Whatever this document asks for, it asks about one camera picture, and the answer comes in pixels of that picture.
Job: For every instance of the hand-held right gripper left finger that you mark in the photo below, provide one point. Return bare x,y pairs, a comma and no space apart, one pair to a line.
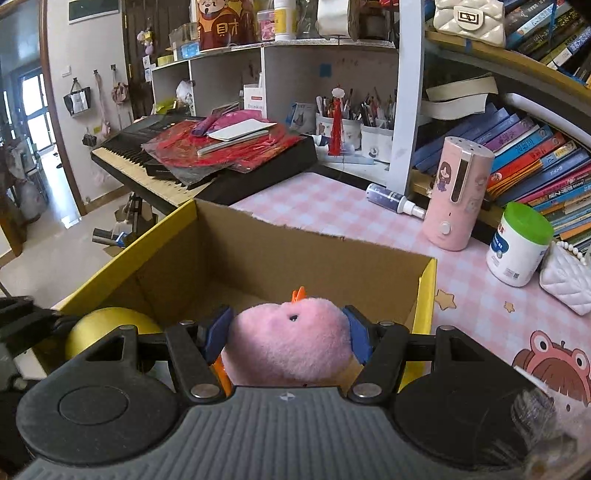
217,333

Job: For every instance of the thick cream-edged books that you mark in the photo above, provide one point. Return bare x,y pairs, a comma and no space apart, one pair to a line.
457,99

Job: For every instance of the dark spray bottle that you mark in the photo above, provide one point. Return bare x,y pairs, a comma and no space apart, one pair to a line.
390,196

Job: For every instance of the white notebook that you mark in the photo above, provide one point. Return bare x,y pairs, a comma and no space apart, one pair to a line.
242,129

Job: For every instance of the white quilted pouch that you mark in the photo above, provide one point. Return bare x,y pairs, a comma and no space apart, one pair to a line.
565,281

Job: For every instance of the row of colourful books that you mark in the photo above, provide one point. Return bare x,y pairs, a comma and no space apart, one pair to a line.
531,157
549,27

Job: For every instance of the red tassel ornament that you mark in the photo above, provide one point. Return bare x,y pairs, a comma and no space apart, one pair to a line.
336,129

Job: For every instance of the keyboard stand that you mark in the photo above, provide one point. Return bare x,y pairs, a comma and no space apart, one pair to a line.
136,212

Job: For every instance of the white jar green lid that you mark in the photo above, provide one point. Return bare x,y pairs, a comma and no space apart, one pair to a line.
517,249

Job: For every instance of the cream quilted pearl handbag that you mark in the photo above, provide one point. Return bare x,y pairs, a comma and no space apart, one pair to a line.
468,23

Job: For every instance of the white box red label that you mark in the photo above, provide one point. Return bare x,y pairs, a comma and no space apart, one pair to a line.
254,101

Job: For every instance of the white pen holder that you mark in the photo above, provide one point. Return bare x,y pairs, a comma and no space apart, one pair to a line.
351,134
376,143

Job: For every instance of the black electronic keyboard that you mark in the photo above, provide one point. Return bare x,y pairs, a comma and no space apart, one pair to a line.
258,177

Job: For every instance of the fortune god paper figure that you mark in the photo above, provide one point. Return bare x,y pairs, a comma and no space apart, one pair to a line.
221,23

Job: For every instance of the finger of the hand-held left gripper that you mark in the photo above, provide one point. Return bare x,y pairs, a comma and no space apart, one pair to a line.
27,325

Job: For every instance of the yellow cardboard box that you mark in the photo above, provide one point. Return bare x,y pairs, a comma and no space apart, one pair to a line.
277,258

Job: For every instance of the white bottle yellow label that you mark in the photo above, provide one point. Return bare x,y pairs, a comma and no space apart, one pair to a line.
284,21

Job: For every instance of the wooden bookshelf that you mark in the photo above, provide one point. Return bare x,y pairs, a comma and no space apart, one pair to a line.
408,92

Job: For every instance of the dark wooden door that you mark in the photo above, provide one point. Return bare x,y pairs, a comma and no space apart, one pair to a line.
138,60

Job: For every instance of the large white tape roll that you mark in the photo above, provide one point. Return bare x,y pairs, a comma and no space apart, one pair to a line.
334,18

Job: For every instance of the hanging tote bag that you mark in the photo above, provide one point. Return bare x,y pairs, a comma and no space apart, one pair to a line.
77,99

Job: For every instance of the pink plush chick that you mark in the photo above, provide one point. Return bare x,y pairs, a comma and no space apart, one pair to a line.
286,346

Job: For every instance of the white shelf unit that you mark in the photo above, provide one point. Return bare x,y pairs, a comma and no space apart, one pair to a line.
295,74

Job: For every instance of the pink humidifier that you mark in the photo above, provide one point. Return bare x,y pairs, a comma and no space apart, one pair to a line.
455,194

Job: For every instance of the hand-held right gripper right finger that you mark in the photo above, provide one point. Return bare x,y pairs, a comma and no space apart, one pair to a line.
359,333

